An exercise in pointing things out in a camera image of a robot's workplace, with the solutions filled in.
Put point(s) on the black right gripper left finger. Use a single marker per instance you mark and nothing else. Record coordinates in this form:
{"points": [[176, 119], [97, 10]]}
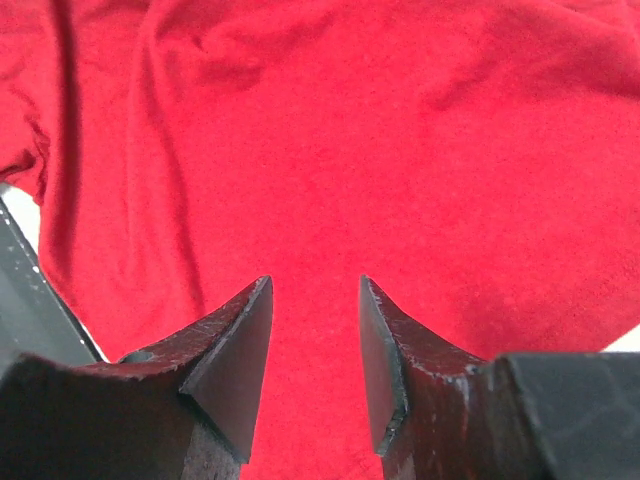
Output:
{"points": [[182, 408]]}

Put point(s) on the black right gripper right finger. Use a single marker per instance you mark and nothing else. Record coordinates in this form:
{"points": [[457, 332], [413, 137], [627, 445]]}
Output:
{"points": [[438, 412]]}

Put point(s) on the red t shirt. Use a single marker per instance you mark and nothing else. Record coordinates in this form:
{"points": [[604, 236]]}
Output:
{"points": [[478, 159]]}

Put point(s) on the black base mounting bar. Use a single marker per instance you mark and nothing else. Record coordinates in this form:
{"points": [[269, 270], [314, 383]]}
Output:
{"points": [[33, 317]]}

